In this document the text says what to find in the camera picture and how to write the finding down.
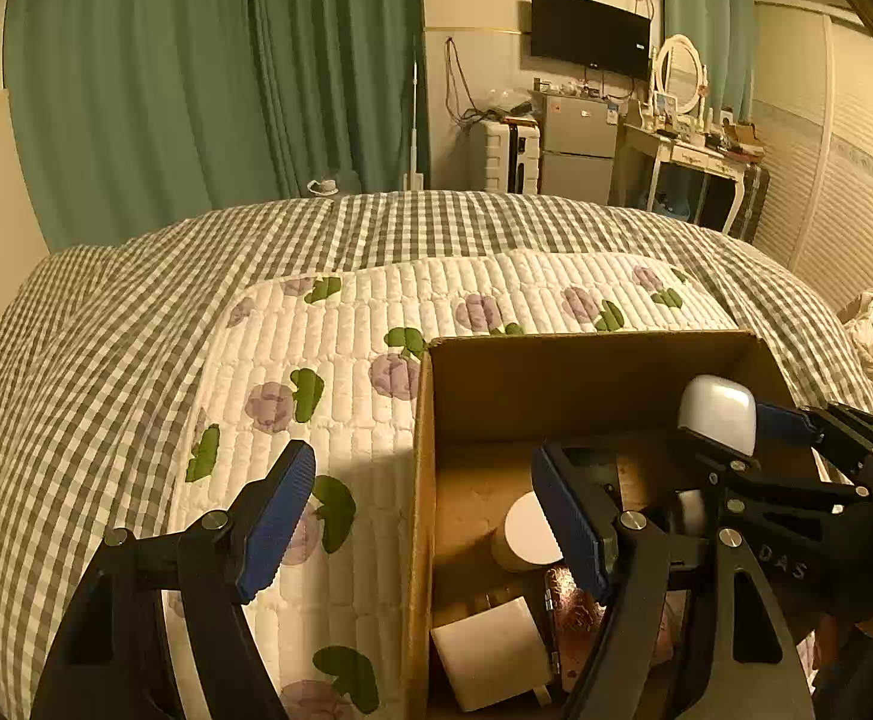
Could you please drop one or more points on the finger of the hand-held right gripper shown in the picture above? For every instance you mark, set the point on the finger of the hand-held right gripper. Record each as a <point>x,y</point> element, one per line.
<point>766,481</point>
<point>785,422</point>

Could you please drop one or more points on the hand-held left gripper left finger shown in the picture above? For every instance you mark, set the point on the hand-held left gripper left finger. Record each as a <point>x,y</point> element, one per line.
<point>275,525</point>

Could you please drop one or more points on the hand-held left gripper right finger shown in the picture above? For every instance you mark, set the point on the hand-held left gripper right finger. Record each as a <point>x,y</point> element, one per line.
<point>567,525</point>

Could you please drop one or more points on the white bottle with red cap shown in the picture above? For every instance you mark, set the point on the white bottle with red cap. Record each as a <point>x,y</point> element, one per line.
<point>526,532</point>

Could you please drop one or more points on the small black block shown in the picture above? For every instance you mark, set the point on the small black block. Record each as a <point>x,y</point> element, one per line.
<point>597,472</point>

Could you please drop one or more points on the white earbud case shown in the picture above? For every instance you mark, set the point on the white earbud case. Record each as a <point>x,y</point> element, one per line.
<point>717,412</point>

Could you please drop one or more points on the red patterned case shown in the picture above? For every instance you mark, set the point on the red patterned case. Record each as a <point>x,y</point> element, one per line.
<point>575,622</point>

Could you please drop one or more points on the brown cardboard box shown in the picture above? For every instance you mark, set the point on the brown cardboard box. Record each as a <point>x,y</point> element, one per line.
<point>556,382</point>

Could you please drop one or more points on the large white power adapter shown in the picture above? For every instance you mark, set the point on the large white power adapter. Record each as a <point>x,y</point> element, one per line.
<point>492,652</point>

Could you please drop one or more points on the white padded jacket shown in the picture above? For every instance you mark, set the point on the white padded jacket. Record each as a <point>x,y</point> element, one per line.
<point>871,337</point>

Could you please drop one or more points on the white quilted floral mat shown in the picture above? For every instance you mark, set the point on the white quilted floral mat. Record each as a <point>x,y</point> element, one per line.
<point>346,360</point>

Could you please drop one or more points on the dark suitcase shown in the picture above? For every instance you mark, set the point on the dark suitcase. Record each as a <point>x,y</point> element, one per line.
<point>751,202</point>

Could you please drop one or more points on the grey checkered blanket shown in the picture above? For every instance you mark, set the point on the grey checkered blanket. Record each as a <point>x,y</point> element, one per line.
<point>106,330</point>

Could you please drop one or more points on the white slatted wardrobe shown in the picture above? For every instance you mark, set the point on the white slatted wardrobe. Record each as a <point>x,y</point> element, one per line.
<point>834,150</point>

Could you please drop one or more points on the white dressing table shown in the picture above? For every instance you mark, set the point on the white dressing table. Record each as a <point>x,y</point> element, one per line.
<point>676,157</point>

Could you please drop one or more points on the small white object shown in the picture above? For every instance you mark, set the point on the small white object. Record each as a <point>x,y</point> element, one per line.
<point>324,186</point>

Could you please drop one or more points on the grey small fridge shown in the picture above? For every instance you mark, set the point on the grey small fridge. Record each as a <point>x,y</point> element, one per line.
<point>577,142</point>

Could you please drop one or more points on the white oval mirror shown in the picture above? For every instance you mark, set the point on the white oval mirror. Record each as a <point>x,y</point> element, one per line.
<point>680,73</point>

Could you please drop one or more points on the white suitcase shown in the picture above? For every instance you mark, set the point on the white suitcase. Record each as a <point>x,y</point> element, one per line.
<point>510,156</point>

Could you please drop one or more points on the narrow green curtain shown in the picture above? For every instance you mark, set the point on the narrow green curtain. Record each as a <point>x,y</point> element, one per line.
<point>706,22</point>

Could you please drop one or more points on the white thin pole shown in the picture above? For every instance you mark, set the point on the white thin pole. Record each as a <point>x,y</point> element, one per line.
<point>414,120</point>

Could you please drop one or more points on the wide green curtain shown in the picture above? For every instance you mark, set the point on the wide green curtain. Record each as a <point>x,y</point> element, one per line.
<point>204,75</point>

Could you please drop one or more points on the black wall television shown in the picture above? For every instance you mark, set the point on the black wall television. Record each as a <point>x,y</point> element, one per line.
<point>590,34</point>

